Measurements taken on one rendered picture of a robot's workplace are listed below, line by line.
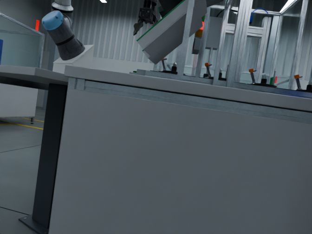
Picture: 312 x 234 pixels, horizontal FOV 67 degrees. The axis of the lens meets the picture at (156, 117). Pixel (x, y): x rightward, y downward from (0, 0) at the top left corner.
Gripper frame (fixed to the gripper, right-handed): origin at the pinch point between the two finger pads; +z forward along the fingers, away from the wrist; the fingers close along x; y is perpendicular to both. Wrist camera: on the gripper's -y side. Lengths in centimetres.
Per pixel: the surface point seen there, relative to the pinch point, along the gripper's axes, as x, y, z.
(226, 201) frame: 57, 68, 58
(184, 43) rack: 35, 50, 15
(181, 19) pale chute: 31, 46, 6
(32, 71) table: -13, 64, 34
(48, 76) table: -10, 59, 35
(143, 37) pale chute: 19, 48, 14
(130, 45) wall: -373, -762, -180
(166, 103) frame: 38, 71, 36
